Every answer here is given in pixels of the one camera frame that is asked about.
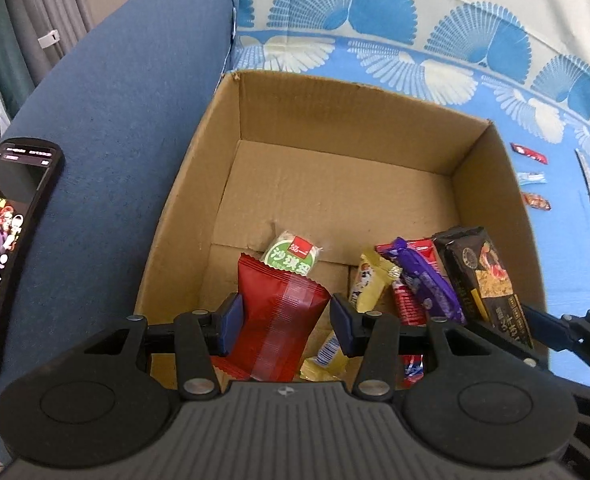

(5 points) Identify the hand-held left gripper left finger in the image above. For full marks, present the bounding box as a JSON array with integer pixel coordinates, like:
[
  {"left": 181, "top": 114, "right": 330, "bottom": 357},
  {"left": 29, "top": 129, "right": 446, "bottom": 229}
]
[{"left": 75, "top": 292, "right": 247, "bottom": 402}]

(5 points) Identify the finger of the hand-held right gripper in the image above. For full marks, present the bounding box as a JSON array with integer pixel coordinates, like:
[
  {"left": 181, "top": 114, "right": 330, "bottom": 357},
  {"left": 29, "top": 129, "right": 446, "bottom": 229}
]
[
  {"left": 467, "top": 319, "right": 548, "bottom": 368},
  {"left": 521, "top": 301, "right": 590, "bottom": 376}
]

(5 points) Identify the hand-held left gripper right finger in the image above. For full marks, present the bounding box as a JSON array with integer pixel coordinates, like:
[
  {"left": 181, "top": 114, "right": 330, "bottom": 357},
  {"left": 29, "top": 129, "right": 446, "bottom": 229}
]
[{"left": 329, "top": 292, "right": 480, "bottom": 402}]

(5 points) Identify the pale yellow snack packet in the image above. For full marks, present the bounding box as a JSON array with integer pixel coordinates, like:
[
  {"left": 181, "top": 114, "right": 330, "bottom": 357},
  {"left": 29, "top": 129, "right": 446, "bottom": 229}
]
[{"left": 299, "top": 331, "right": 350, "bottom": 383}]

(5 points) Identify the small red snack packet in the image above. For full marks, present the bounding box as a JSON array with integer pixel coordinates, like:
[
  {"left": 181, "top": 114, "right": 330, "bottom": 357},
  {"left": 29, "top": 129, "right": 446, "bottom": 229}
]
[{"left": 210, "top": 357, "right": 251, "bottom": 380}]

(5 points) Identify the black snack packet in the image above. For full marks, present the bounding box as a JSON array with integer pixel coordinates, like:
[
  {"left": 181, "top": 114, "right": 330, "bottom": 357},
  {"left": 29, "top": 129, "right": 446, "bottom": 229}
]
[{"left": 431, "top": 226, "right": 534, "bottom": 350}]

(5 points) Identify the long red snack packet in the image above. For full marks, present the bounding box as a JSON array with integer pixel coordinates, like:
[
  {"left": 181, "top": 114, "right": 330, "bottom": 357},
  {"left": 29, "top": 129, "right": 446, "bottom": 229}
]
[{"left": 374, "top": 240, "right": 443, "bottom": 388}]

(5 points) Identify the green and white snack packet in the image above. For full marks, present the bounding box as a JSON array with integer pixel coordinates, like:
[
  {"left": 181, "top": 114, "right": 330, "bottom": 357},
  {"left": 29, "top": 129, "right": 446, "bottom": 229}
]
[{"left": 260, "top": 230, "right": 326, "bottom": 278}]

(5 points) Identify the purple snack packet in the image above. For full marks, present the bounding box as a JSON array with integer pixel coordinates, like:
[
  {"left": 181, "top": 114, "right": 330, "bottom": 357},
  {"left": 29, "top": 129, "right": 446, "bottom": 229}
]
[{"left": 382, "top": 236, "right": 468, "bottom": 325}]

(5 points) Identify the cardboard box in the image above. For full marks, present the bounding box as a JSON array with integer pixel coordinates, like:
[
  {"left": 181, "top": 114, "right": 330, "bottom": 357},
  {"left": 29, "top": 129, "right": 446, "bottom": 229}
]
[{"left": 134, "top": 70, "right": 550, "bottom": 396}]

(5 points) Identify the blue fan-print sofa cover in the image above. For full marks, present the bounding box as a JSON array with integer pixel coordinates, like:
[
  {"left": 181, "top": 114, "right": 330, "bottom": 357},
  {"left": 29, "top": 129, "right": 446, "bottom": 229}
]
[{"left": 225, "top": 0, "right": 590, "bottom": 396}]

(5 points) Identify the orange red candy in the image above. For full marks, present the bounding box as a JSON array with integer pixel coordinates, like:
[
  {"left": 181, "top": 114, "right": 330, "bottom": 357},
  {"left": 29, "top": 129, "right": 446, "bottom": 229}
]
[{"left": 521, "top": 191, "right": 552, "bottom": 211}]

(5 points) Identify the silver snack stick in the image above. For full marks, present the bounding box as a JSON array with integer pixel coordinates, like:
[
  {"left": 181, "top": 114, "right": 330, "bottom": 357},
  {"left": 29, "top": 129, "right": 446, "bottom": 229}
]
[{"left": 574, "top": 148, "right": 590, "bottom": 208}]

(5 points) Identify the small red snack stick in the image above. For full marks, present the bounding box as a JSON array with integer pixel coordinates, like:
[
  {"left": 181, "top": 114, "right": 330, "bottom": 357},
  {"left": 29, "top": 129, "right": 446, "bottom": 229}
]
[{"left": 510, "top": 142, "right": 549, "bottom": 165}]

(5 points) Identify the black smartphone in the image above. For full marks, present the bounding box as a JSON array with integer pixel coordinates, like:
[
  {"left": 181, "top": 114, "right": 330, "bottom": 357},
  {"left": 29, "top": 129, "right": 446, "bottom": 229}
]
[{"left": 0, "top": 137, "right": 66, "bottom": 381}]

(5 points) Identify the grey and teal curtain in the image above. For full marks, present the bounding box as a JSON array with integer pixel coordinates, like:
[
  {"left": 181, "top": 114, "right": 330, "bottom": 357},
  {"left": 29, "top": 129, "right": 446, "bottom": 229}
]
[{"left": 0, "top": 0, "right": 96, "bottom": 126}]

